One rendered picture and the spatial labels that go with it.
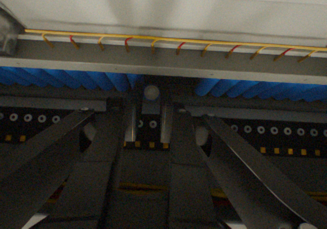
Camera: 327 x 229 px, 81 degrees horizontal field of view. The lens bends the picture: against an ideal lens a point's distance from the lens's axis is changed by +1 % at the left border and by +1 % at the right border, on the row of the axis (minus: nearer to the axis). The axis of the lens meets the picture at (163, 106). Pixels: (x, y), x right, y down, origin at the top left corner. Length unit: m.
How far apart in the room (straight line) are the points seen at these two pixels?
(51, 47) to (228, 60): 0.15
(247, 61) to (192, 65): 0.05
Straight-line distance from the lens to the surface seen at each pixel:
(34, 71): 0.23
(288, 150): 0.34
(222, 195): 0.30
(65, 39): 0.18
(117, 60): 0.16
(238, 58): 0.18
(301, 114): 0.36
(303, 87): 0.25
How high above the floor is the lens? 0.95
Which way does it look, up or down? 9 degrees up
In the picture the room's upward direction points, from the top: 177 degrees counter-clockwise
